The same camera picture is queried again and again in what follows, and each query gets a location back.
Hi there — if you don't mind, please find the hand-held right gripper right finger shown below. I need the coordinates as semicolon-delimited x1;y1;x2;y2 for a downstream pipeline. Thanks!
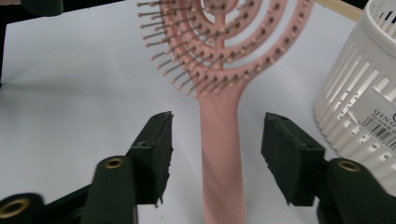
261;112;327;207

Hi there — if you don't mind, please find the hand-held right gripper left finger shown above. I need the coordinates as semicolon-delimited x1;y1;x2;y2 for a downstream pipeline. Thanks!
125;111;174;208

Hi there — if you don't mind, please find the pink hairbrush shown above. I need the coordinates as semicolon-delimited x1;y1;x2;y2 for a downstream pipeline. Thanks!
136;0;316;224

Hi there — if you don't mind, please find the white plastic basket with handle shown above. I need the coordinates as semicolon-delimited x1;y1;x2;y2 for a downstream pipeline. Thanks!
313;0;396;198

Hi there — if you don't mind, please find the light wooden table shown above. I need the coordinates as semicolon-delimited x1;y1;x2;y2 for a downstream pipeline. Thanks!
314;0;364;22

